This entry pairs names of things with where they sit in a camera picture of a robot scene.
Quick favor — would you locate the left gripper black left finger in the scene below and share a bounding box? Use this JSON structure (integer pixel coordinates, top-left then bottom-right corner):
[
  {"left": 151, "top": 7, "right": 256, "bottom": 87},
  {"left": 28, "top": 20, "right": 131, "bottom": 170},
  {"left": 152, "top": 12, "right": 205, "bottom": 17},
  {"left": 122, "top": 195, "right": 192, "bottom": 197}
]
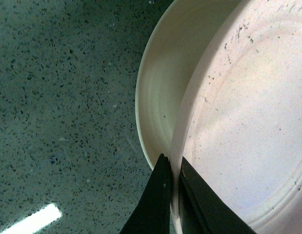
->
[{"left": 120, "top": 154, "right": 171, "bottom": 234}]

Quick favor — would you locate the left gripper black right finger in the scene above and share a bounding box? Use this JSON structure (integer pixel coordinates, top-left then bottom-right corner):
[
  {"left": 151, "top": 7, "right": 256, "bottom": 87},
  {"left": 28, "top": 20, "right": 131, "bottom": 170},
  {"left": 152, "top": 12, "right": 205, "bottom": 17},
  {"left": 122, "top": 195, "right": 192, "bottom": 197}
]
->
[{"left": 179, "top": 158, "right": 255, "bottom": 234}]

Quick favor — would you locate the pink plate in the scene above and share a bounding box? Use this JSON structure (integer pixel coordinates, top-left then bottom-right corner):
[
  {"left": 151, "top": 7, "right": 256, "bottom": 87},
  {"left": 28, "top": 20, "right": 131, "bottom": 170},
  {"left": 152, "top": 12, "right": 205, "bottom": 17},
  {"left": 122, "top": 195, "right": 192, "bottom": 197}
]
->
[{"left": 170, "top": 0, "right": 302, "bottom": 234}]

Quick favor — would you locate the cream white plate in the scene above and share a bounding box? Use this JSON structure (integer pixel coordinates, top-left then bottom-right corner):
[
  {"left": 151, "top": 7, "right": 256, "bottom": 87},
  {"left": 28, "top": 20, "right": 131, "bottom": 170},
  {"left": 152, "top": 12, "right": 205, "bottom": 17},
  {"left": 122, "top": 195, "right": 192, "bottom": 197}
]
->
[{"left": 135, "top": 0, "right": 239, "bottom": 168}]

